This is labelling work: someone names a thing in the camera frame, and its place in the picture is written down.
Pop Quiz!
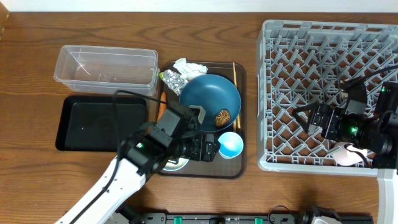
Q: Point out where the light blue cup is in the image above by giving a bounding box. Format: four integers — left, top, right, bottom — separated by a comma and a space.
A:
218, 132, 244, 159

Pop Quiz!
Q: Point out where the brown round bread piece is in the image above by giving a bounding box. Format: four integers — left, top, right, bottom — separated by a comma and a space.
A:
215, 109, 231, 128

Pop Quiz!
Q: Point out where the light blue rice bowl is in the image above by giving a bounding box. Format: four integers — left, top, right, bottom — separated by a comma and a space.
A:
162, 157, 189, 172

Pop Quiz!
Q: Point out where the dark blue plate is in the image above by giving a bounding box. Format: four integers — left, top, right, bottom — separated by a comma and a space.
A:
179, 74, 241, 133

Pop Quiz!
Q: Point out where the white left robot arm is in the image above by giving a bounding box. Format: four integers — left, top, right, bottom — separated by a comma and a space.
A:
58, 102, 220, 224

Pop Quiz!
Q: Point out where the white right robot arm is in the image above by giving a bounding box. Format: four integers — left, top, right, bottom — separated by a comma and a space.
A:
293, 78, 397, 223

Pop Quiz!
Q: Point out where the grey dishwasher rack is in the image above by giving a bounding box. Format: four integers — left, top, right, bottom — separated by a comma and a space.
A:
256, 20, 397, 177

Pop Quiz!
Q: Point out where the black waste tray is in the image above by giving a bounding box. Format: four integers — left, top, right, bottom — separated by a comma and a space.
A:
55, 95, 147, 152

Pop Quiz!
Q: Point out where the brown serving tray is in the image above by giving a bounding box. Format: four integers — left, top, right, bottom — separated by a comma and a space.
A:
160, 61, 247, 179

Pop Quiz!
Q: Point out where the orange carrot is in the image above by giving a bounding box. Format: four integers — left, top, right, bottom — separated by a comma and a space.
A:
157, 92, 167, 121

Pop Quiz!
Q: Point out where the crumpled foil wrapper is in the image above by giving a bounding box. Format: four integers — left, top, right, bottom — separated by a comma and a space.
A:
159, 69, 189, 96

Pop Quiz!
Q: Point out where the wooden chopstick right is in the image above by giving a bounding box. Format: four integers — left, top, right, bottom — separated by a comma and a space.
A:
236, 76, 241, 129

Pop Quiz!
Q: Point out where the wooden chopstick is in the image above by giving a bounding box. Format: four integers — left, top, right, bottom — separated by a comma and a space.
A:
236, 76, 241, 129
233, 62, 239, 132

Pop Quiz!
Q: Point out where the crumpled white paper napkin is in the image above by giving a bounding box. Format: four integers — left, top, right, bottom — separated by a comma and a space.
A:
173, 58, 208, 80

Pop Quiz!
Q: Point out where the wooden chopstick left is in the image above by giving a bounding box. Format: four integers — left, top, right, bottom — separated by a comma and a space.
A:
233, 62, 239, 132

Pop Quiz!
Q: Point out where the clear plastic bin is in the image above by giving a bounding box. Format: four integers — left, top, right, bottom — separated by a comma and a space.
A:
53, 45, 159, 96

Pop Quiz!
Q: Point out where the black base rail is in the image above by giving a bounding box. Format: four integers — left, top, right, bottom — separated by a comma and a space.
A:
105, 205, 374, 224

